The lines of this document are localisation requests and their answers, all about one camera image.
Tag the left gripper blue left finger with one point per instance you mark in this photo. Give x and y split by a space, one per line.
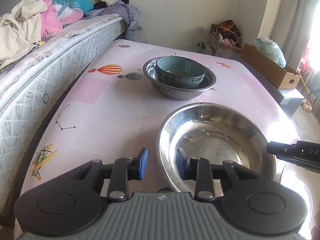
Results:
122 171

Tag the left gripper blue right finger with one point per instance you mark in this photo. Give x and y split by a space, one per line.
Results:
199 170

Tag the steel shallow plate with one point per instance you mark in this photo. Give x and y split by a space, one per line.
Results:
216 133

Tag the teal ceramic bowl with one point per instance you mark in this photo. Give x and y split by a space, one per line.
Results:
180 72

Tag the medium steel bowl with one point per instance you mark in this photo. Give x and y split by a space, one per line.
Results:
149 69

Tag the large steel basin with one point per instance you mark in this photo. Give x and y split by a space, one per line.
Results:
247 205

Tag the person's right hand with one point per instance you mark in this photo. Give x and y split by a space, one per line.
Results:
315 233

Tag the pink patterned tablecloth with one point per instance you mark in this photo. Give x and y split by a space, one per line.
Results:
113 111

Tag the grey large carton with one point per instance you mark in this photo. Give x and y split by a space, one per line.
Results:
288 99

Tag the brown cardboard tray box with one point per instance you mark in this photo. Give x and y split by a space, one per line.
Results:
281 78

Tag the pink hanging clothes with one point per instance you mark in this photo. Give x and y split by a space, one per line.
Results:
305 66

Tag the green plastic bag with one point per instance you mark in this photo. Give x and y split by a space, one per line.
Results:
271 50

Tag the white quilted mattress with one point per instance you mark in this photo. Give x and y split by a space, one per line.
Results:
34 85

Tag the open box with clutter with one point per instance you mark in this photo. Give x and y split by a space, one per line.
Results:
223 40

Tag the purple grey clothes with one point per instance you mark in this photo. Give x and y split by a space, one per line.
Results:
129 13

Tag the teal patterned pillow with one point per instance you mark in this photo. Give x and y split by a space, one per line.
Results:
84 5

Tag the cream garment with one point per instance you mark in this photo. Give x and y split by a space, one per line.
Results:
20 30

